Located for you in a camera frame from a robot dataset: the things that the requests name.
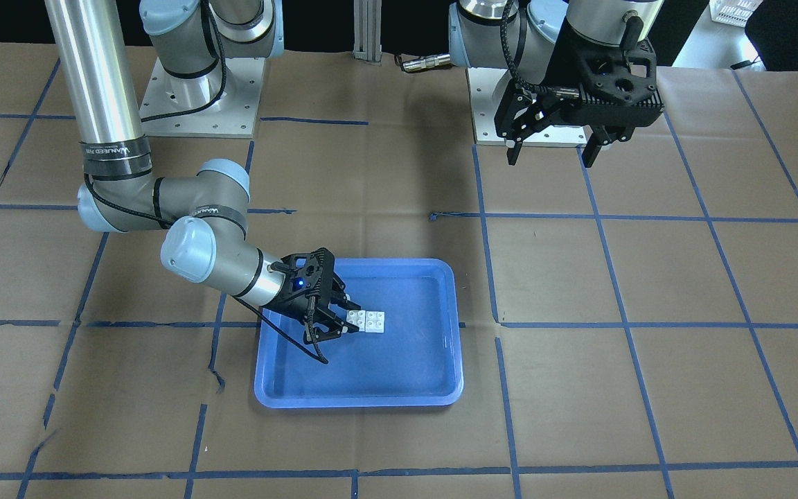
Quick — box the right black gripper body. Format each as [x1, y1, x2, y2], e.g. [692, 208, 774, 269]
[270, 247, 346, 324]

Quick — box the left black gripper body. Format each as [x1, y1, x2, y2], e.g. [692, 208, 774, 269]
[495, 83, 639, 140]

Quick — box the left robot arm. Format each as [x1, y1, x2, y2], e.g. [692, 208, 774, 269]
[449, 1, 664, 168]

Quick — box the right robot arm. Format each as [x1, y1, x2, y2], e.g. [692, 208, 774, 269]
[44, 1, 361, 344]

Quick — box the blue plastic tray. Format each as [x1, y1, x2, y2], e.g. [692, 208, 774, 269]
[254, 258, 463, 410]

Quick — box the brown paper table cover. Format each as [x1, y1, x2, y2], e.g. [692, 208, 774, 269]
[0, 44, 798, 498]

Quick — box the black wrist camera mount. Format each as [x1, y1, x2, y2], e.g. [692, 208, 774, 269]
[544, 22, 663, 128]

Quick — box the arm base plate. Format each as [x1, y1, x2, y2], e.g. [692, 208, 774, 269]
[466, 67, 590, 148]
[139, 58, 267, 139]

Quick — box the aluminium frame post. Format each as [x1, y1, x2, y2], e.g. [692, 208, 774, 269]
[352, 0, 382, 65]

